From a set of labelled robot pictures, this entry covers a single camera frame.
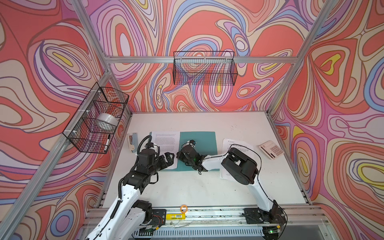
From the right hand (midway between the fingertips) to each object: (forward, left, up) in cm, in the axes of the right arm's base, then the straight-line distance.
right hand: (176, 156), depth 97 cm
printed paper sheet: (+11, +6, +1) cm, 12 cm away
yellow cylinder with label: (-35, -2, +3) cm, 35 cm away
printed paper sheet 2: (-17, -33, +35) cm, 51 cm away
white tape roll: (+3, +30, +34) cm, 46 cm away
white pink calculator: (+1, -62, +2) cm, 62 cm away
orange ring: (-31, -4, +2) cm, 31 cm away
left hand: (-9, +1, +15) cm, 17 cm away
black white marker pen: (-6, +30, +27) cm, 41 cm away
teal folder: (+7, -20, +4) cm, 22 cm away
